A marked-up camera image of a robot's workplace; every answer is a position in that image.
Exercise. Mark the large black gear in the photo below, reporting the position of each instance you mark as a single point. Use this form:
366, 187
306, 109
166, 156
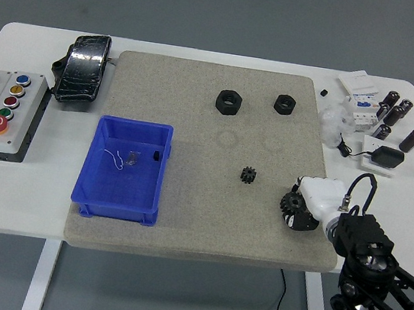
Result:
292, 204

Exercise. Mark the white flat carton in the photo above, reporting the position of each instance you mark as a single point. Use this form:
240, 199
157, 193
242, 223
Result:
358, 83

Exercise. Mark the small clear plastic piece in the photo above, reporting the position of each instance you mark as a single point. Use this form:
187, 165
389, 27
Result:
132, 158

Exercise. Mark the large black hex nut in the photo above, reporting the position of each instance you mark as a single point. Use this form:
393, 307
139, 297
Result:
228, 103

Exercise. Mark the small black gear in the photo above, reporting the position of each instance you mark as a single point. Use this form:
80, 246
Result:
247, 175

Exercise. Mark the black cylindrical capacitor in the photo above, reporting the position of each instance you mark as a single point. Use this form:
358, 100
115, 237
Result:
381, 132
411, 140
382, 111
406, 106
394, 116
390, 99

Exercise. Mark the black plastic-wrapped device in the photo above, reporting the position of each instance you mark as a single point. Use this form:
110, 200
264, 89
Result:
82, 70

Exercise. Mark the black power adapter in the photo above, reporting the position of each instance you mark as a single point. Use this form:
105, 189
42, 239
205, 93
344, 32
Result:
388, 157

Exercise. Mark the small black hex nut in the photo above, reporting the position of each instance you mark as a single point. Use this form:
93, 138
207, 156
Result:
284, 104

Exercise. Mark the clear plastic bag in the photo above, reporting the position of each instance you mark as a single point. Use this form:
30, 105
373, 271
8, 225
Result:
331, 124

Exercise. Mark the small black cube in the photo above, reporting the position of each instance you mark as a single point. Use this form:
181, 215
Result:
324, 92

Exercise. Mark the grey button box, emergency stop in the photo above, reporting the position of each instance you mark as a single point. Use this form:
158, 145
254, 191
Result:
9, 135

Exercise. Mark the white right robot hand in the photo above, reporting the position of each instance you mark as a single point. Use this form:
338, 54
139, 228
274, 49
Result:
320, 196

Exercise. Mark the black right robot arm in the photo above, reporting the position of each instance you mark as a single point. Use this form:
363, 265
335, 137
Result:
358, 230

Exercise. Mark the blue plastic box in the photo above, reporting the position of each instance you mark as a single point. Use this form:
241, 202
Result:
121, 185

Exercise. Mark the grey-brown mat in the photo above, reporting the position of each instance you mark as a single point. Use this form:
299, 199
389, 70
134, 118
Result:
191, 214

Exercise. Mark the white square plate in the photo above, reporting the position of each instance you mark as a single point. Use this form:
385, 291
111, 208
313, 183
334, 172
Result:
370, 143

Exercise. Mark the small black block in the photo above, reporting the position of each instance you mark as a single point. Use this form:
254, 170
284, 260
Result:
156, 155

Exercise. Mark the white circuit breaker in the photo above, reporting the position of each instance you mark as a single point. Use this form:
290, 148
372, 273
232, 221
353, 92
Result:
363, 115

